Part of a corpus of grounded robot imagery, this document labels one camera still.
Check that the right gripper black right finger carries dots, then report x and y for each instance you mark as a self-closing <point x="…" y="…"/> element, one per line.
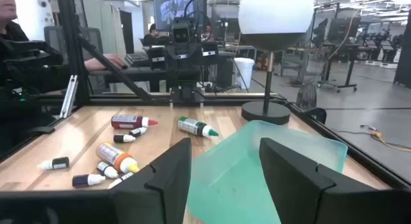
<point x="305" y="192"/>

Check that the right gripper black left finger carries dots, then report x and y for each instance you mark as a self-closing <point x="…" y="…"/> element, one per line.
<point x="160" y="192"/>

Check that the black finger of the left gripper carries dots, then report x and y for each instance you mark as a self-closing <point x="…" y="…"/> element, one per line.
<point x="178" y="73"/>
<point x="193" y="73"/>

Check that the green cap food coloring bottle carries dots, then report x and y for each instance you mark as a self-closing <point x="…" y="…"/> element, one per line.
<point x="192" y="126"/>

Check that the orange yellow cap coloring bottle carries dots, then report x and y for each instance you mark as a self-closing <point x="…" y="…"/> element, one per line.
<point x="112" y="155"/>

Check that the red cap food coloring bottle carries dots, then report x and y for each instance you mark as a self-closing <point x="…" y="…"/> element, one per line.
<point x="128" y="122"/>

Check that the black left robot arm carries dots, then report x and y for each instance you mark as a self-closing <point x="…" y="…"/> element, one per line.
<point x="186" y="97"/>

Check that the dark grey desk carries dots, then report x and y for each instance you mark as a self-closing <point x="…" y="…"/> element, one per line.
<point x="135" y="73"/>

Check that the person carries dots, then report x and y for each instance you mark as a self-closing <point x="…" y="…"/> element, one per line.
<point x="151" y="36"/>
<point x="13" y="34"/>

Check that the black keyboard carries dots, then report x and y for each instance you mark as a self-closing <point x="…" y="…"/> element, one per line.
<point x="136" y="58"/>

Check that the black computer monitor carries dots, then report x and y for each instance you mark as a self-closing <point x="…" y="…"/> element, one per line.
<point x="167" y="9"/>

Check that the white waste bin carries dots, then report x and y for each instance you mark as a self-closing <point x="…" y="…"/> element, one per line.
<point x="244" y="73"/>

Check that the small green label dropper bottle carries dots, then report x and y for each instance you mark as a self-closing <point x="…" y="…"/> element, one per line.
<point x="107" y="170"/>

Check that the green translucent plastic tray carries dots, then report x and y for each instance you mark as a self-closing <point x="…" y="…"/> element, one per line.
<point x="231" y="185"/>

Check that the person's hand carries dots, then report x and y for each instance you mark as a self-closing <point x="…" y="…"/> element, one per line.
<point x="106" y="62"/>

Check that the white globe table lamp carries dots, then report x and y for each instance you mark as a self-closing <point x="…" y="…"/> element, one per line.
<point x="276" y="15"/>

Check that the black rolling desk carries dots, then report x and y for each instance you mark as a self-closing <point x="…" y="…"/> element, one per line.
<point x="349" y="70"/>

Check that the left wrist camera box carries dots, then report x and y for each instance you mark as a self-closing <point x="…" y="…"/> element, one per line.
<point x="180" y="33"/>

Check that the black clamp bracket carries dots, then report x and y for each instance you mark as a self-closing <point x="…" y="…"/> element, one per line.
<point x="41" y="130"/>
<point x="316" y="115"/>

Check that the black aluminium table frame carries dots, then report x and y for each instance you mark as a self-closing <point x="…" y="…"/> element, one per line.
<point x="74" y="41"/>

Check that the silver metal bracket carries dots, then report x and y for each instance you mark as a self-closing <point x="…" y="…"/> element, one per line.
<point x="69" y="95"/>

